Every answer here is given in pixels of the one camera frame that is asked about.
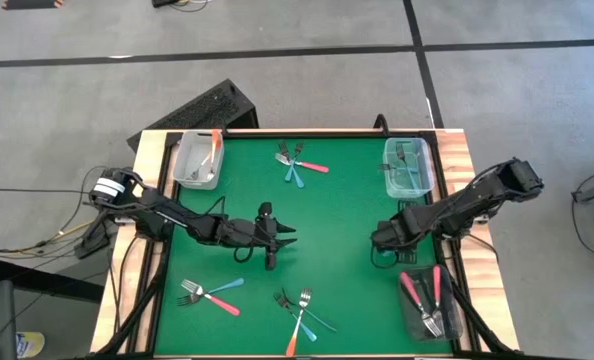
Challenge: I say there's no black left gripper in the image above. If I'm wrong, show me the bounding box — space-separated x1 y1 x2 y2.
220 201 299 272

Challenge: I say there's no pink handled fork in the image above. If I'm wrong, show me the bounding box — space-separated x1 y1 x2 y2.
399 271 441 337
275 153 330 175
180 278 242 318
429 264 446 336

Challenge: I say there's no blue handled fork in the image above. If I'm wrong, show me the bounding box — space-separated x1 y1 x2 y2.
283 141 306 183
272 291 319 344
395 143 421 191
278 141 306 190
175 277 246 308

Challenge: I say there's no orange handled fork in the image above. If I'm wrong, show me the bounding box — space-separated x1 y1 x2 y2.
204 129 224 182
186 144 221 181
285 287 313 358

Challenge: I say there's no clear plastic bin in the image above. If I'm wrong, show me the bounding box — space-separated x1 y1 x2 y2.
382 137 437 200

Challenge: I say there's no grey translucent plastic bin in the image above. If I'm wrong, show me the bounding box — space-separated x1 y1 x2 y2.
398 264 464 344

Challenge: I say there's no white plastic bin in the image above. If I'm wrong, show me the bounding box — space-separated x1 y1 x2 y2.
171 129 227 191

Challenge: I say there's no black computer tower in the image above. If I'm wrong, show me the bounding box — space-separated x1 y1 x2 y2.
126 78 260 153

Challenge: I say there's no yellow white bag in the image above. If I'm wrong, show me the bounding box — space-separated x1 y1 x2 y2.
15 330 46 360

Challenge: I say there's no black diagonal frame strut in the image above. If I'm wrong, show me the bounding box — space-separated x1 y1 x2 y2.
446 277 518 357
94 244 171 357

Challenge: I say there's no yellow cable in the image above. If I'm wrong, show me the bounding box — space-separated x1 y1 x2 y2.
0 218 98 255

